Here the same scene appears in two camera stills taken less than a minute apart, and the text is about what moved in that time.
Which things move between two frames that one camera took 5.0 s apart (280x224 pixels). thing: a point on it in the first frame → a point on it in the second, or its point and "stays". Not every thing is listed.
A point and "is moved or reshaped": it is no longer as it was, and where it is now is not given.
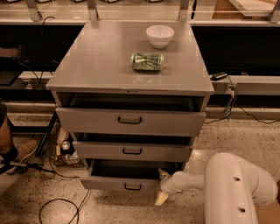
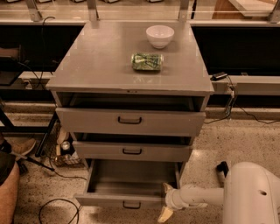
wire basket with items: [60, 146] stays
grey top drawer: [130, 122] stays
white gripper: [166, 185] → [172, 199]
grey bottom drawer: [125, 174] is moved or reshaped
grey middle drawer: [133, 151] stays
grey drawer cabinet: [133, 94] stays
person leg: [6, 136] → [10, 185]
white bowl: [159, 36] stays
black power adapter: [219, 76] stays
